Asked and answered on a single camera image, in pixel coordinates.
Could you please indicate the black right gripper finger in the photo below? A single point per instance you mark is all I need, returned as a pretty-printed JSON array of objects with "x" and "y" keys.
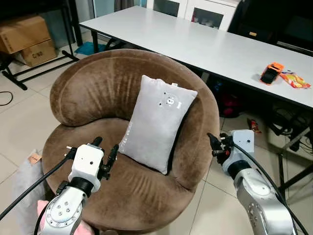
[
  {"x": 217, "y": 152},
  {"x": 212, "y": 138}
]

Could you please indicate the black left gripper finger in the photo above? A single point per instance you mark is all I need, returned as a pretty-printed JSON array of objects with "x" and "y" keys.
[
  {"x": 113, "y": 155},
  {"x": 97, "y": 141}
]

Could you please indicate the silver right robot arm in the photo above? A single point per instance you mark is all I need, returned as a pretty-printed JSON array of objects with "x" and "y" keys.
[{"x": 259, "y": 200}]

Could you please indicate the brown round velvet sofa chair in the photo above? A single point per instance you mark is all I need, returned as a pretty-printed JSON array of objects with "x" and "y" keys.
[{"x": 122, "y": 196}]

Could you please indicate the grey pillow with small print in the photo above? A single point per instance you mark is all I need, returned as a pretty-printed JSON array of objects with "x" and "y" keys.
[{"x": 156, "y": 122}]

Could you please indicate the grey pillow with orange tag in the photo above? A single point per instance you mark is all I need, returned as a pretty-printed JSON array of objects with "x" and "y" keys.
[{"x": 27, "y": 191}]

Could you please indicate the blue floor mat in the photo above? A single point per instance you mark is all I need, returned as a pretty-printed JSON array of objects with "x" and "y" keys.
[{"x": 88, "y": 48}]

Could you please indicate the small red snack wrapper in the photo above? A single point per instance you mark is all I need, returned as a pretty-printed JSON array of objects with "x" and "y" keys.
[{"x": 254, "y": 126}]

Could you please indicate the red bag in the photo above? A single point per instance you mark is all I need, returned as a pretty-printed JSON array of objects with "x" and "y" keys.
[{"x": 229, "y": 104}]

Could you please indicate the pink cushion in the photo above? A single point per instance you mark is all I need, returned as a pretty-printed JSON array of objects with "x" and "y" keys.
[{"x": 83, "y": 229}]

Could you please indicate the orange and black handheld device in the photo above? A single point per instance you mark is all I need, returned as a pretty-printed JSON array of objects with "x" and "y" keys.
[{"x": 270, "y": 74}]

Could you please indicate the long white table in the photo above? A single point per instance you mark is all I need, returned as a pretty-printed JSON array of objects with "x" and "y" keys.
[{"x": 195, "y": 44}]

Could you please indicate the orange yellow snack packet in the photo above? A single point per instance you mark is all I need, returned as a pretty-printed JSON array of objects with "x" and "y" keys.
[{"x": 295, "y": 80}]

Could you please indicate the small printed cardboard box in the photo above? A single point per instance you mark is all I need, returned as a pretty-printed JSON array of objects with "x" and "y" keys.
[{"x": 39, "y": 54}]

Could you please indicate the white cabinet with glass doors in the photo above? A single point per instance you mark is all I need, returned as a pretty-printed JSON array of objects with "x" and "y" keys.
[{"x": 208, "y": 14}]

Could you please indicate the black office chair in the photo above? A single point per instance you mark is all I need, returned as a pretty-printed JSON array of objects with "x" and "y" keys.
[{"x": 274, "y": 24}]

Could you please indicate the large brown cardboard box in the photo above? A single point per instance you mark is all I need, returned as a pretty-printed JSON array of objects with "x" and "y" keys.
[{"x": 22, "y": 33}]

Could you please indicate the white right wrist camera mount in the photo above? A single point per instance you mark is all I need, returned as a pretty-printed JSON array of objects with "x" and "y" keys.
[{"x": 243, "y": 144}]

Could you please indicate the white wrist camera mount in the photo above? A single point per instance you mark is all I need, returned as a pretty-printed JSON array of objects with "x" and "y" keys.
[
  {"x": 87, "y": 161},
  {"x": 243, "y": 144}
]

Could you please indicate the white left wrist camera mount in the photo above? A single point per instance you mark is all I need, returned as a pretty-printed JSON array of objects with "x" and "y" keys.
[{"x": 87, "y": 161}]

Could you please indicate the black metal rack frame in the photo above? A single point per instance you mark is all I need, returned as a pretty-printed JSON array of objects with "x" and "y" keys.
[{"x": 71, "y": 29}]

